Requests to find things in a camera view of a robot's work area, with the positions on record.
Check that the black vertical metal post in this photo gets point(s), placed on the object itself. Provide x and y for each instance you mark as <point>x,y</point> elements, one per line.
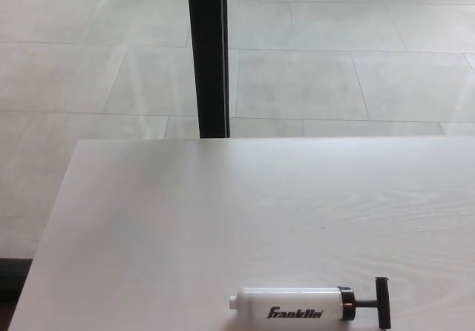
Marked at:
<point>208,56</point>

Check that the white Franklin air pump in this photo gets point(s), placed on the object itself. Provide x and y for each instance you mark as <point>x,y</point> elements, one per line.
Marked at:
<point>297,303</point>

